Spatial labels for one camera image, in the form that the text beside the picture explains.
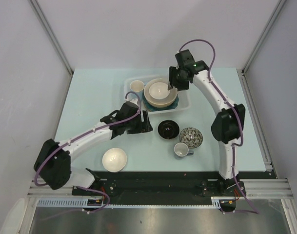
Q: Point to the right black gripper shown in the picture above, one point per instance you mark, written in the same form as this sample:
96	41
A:
173	71

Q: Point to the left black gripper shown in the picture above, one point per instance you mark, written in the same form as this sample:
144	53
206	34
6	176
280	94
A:
144	126

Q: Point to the medium white bowl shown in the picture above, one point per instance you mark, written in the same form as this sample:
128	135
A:
159	90

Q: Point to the large cream bowl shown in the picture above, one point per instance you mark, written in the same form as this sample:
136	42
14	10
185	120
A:
163	102

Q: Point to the black glossy bowl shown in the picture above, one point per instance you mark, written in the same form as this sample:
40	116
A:
168	129

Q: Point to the teal glass plate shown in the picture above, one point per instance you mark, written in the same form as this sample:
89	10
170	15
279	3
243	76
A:
151	108

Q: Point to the floral patterned bowl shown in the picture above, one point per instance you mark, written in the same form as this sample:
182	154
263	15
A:
191	136

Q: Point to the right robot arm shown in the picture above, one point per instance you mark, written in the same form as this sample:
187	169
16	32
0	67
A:
227	127

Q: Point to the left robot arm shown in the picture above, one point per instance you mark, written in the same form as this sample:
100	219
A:
53	165

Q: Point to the white plastic bin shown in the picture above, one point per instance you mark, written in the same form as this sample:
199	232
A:
184	99

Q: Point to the light blue mug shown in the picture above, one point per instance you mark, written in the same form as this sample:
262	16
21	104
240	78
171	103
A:
137	86

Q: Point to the grey white mug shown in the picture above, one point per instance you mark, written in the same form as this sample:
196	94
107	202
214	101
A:
181	150

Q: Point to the small white bowl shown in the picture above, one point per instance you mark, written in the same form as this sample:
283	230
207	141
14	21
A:
114	160

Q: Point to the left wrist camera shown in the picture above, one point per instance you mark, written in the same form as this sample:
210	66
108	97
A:
133	100

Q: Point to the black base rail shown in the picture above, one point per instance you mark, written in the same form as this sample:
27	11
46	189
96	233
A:
167	186

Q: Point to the white cable duct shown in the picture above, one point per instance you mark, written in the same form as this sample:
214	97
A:
93	203

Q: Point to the right aluminium frame post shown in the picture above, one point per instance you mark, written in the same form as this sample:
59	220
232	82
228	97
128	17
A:
264	35

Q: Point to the aluminium frame post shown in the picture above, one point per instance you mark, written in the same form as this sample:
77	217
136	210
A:
264	35
36	7

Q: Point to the left aluminium frame post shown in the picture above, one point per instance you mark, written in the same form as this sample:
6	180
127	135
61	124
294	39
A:
36	7

